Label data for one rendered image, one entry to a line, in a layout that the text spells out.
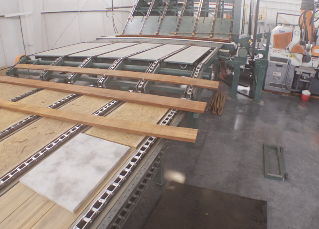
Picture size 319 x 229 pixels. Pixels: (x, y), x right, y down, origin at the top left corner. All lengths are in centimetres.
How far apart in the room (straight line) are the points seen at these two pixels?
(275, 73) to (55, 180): 520
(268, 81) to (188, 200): 415
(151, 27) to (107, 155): 650
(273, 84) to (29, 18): 744
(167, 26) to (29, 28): 464
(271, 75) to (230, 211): 409
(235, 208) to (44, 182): 170
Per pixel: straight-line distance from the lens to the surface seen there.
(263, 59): 457
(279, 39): 552
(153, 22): 768
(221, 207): 217
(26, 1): 752
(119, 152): 141
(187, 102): 203
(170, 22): 747
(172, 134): 150
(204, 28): 704
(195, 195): 223
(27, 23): 758
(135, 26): 788
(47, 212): 119
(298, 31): 554
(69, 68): 350
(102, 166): 131
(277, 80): 564
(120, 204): 110
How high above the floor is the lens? 167
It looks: 25 degrees down
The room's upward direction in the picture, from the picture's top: straight up
